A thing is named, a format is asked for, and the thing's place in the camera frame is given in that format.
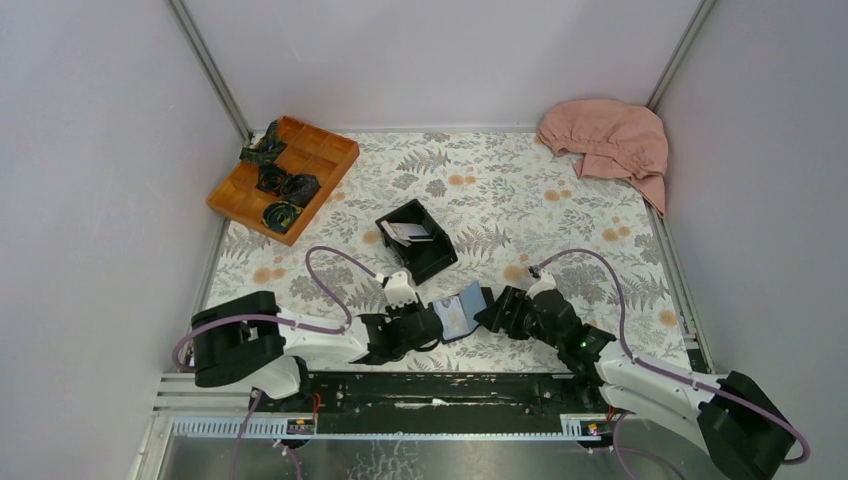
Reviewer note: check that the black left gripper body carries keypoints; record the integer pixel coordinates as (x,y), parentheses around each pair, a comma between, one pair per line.
(403,312)

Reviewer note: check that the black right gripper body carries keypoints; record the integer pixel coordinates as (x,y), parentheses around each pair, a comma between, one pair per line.
(523,322)

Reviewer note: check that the black leather card holder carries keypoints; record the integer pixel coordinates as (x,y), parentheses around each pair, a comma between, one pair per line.
(474,298)

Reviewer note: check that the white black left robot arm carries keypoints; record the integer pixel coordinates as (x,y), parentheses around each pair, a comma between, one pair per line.
(253,343)

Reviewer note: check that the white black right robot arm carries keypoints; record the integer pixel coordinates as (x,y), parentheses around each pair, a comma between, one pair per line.
(728,416)

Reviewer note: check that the black plastic card box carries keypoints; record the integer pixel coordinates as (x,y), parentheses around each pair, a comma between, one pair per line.
(423,247)

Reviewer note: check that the white card stack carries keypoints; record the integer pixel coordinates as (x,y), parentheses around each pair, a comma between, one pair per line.
(406,233)

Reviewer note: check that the green patterned rolled sock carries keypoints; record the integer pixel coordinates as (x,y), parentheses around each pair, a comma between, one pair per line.
(280,216)

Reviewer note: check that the black rolled sock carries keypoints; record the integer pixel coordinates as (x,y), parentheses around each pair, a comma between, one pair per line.
(299,189)

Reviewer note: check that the pink cloth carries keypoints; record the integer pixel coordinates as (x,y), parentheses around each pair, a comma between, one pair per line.
(617,141)

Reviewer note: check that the orange compartment tray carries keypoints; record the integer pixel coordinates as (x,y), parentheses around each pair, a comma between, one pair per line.
(311,150)

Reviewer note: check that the dark patterned rolled sock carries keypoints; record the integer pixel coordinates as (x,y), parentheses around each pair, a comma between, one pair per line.
(267,149)

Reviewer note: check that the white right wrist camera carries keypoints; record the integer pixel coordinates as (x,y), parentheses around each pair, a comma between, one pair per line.
(543,281)

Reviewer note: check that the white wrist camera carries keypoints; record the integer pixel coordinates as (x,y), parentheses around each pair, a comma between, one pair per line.
(543,281)
(399,288)

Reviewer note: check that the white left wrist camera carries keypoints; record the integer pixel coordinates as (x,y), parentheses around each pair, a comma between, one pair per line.
(399,288)

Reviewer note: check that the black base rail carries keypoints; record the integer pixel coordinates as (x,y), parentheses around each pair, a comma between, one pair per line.
(503,404)

